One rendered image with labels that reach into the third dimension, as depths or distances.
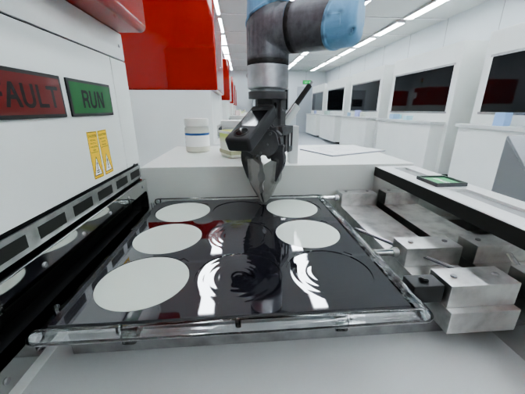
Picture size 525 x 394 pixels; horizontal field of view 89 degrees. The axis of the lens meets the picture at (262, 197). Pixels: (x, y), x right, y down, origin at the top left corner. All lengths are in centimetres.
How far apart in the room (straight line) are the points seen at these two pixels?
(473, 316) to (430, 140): 472
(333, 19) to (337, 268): 34
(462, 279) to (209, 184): 47
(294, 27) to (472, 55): 479
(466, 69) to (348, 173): 458
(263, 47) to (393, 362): 48
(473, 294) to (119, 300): 37
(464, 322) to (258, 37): 48
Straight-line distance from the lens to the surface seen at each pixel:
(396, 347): 39
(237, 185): 61
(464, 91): 517
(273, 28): 50
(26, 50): 40
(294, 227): 45
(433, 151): 513
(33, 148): 38
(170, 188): 63
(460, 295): 37
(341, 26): 47
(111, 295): 34
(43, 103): 40
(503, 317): 41
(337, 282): 33
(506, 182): 93
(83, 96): 47
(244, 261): 35
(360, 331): 38
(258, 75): 50
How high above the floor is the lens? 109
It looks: 18 degrees down
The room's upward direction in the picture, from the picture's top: straight up
